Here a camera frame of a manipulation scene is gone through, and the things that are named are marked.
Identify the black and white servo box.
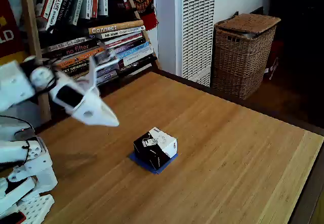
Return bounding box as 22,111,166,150
133,126,178,171

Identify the blue tape square target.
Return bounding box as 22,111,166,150
129,152,179,175

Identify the pale blue softcover book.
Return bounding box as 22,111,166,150
97,68,119,85

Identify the black Rocket Science book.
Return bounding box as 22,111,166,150
59,58,91,77

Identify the orange flat book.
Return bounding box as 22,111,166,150
54,46,106,70

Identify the black large book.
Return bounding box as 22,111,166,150
118,56,157,72

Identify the black no filter book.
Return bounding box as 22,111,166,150
42,39,102,61

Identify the white book dark lettering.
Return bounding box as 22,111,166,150
117,49,154,68

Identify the white book script title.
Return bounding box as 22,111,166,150
40,35,95,55

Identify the light blue book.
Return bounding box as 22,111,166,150
115,42,153,62

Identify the dark purple book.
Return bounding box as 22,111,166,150
106,38,148,55

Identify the red and white book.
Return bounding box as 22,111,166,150
102,31,144,49

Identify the white Modern Romance book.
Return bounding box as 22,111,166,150
97,25,146,39

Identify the tan Connect book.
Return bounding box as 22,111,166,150
88,19,144,35

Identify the wooden ladder bookshelf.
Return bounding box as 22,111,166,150
19,0,163,123

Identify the red and yellow banner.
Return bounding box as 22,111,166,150
0,0,30,65

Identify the white Financial Life book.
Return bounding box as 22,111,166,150
45,0,70,34

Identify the dark Moral Animal book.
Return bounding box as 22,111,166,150
54,0,78,30

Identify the white book red spine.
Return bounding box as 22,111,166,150
35,0,61,20

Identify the white grilled heater unit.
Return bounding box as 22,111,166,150
174,0,217,87

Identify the black and red clamp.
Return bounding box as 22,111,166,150
0,211,27,224

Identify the brown wicker laundry basket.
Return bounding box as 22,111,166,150
212,13,281,100

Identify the black cable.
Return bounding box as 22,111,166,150
0,57,60,166

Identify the white perforated base plate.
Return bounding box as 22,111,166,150
17,194,55,224

